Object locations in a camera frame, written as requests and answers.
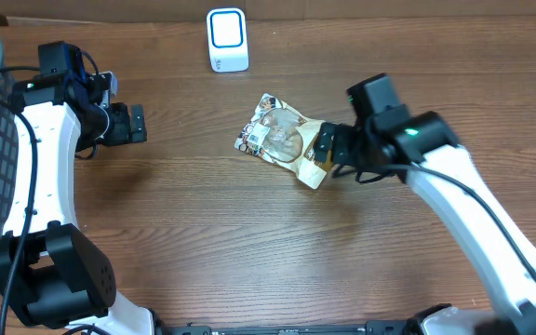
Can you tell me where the brown cookie bag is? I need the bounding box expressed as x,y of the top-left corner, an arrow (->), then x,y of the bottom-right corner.
234,93 -> 332,189

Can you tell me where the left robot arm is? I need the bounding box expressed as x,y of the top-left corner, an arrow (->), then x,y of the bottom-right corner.
0,41 -> 167,334

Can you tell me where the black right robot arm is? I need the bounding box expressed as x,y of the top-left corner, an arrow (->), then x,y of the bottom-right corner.
314,74 -> 536,334

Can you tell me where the white barcode scanner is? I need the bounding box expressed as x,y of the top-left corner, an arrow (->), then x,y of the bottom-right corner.
207,7 -> 249,73

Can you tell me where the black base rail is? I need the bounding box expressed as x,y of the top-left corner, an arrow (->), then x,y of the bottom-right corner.
155,320 -> 422,335

